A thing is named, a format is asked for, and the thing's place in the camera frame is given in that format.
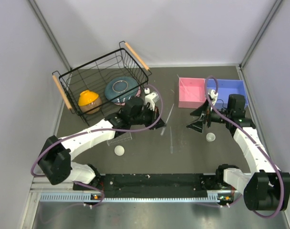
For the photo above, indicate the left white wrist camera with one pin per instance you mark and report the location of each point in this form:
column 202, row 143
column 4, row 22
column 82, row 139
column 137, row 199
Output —
column 151, row 98

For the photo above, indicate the clear pipette long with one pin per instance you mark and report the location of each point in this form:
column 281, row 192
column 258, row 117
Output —
column 168, row 117

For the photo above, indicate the white round lid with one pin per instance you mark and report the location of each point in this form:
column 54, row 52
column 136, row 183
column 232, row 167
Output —
column 119, row 150

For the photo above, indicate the yellow and brown bowl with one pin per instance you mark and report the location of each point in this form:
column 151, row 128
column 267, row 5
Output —
column 89, row 102

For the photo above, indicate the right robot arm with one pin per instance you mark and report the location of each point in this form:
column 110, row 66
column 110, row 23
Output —
column 266, row 188

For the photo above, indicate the blue ceramic plate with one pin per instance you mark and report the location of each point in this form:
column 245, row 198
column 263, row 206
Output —
column 121, row 89

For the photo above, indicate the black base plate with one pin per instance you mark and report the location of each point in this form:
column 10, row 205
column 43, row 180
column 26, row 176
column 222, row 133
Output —
column 158, row 185

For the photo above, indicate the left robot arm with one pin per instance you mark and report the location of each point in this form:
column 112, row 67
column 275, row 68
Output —
column 56, row 159

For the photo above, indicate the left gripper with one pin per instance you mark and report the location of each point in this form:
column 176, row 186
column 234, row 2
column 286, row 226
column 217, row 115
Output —
column 154, row 115

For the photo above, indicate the pink ceramic plate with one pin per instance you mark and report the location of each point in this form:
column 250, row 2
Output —
column 126, row 97

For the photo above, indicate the small white cup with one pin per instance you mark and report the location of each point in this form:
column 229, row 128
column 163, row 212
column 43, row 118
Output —
column 210, row 137

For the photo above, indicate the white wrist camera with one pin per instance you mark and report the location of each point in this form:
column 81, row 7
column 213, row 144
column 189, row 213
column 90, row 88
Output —
column 213, row 95
column 151, row 98

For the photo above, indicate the black wire dish basket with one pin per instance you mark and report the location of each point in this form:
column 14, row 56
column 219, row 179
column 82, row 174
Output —
column 96, row 74

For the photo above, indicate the blue plastic bin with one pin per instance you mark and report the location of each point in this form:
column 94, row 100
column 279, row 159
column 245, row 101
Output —
column 227, row 87

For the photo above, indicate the pink plastic bin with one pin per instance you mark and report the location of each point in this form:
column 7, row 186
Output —
column 197, row 87

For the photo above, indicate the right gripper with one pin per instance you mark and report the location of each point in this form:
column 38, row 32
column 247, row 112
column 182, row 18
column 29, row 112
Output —
column 198, row 125

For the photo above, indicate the clear test tube rack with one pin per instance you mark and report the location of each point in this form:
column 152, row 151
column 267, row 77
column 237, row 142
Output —
column 120, row 139

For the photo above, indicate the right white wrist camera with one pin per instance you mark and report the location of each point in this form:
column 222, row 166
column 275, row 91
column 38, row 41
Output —
column 213, row 95

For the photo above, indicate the grey slotted cable duct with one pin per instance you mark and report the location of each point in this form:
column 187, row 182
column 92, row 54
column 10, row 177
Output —
column 89, row 197

